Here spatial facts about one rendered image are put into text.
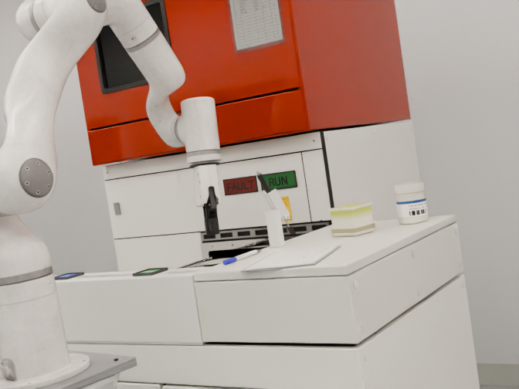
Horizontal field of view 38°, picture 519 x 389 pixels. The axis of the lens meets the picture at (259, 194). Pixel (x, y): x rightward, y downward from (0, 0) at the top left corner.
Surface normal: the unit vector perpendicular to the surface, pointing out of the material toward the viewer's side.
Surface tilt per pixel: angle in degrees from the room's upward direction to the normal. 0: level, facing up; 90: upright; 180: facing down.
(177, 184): 90
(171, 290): 90
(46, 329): 90
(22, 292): 90
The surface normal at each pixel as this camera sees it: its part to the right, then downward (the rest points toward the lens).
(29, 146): 0.66, -0.56
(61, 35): 0.36, 0.34
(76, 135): -0.53, 0.12
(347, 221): -0.73, 0.15
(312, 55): 0.83, -0.10
